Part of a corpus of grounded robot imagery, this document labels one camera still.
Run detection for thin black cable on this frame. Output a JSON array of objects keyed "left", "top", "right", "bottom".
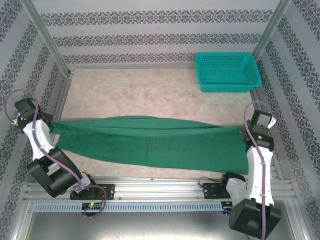
[{"left": 198, "top": 176, "right": 224, "bottom": 188}]

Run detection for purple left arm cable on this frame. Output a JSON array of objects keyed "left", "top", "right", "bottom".
[{"left": 4, "top": 89, "right": 108, "bottom": 221}]

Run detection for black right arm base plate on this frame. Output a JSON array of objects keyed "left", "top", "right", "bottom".
[{"left": 202, "top": 181, "right": 234, "bottom": 200}]

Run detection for teal plastic mesh basket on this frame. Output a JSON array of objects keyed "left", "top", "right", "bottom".
[{"left": 194, "top": 51, "right": 263, "bottom": 94}]

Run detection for slotted grey cable duct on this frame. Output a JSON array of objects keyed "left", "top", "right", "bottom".
[{"left": 33, "top": 201, "right": 235, "bottom": 214}]

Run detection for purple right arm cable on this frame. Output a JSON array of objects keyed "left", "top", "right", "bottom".
[{"left": 243, "top": 100, "right": 273, "bottom": 240}]

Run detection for small circuit board with lights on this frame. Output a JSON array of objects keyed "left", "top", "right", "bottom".
[{"left": 81, "top": 202, "right": 104, "bottom": 211}]

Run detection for aluminium frame post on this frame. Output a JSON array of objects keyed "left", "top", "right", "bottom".
[
  {"left": 251, "top": 0, "right": 293, "bottom": 58},
  {"left": 20, "top": 0, "right": 72, "bottom": 74}
]

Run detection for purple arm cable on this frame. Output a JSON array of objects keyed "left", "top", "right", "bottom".
[
  {"left": 4, "top": 89, "right": 108, "bottom": 221},
  {"left": 243, "top": 100, "right": 273, "bottom": 240}
]

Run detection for wide aluminium mounting rail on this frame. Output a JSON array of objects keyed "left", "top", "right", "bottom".
[{"left": 23, "top": 175, "right": 294, "bottom": 201}]

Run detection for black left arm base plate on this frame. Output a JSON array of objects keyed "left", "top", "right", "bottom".
[{"left": 69, "top": 183, "right": 117, "bottom": 201}]

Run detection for green long pants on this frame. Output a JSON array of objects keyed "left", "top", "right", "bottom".
[{"left": 49, "top": 115, "right": 251, "bottom": 175}]

